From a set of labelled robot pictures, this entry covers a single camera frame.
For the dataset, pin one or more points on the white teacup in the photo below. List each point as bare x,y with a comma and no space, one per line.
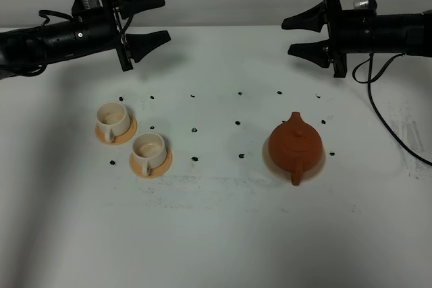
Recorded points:
149,152
113,120

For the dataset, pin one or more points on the white teacup far left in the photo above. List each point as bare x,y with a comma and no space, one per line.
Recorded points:
113,120

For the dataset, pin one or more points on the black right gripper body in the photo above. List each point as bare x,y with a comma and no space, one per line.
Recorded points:
347,30

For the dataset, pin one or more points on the beige teapot coaster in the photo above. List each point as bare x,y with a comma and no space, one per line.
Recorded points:
286,176

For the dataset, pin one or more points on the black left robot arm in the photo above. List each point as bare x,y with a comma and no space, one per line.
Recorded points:
28,51

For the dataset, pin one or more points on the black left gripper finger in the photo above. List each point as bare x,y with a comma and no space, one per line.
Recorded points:
140,45
129,8

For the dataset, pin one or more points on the orange saucer near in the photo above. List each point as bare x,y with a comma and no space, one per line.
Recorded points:
156,172

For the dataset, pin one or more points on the brown clay teapot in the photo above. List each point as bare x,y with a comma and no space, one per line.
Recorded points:
295,146

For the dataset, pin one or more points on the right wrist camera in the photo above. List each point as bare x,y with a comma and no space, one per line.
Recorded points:
365,4

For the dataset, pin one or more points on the orange saucer far left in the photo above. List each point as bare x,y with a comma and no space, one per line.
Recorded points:
121,139

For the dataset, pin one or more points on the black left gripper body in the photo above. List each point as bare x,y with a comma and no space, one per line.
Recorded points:
101,30

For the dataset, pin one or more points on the white teacup near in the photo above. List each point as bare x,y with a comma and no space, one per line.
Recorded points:
149,152

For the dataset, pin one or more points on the orange saucer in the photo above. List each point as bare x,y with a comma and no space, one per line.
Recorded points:
121,139
156,172

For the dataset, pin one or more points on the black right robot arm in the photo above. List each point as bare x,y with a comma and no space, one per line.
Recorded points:
408,34

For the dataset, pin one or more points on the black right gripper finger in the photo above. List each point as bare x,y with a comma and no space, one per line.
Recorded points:
312,19
315,52

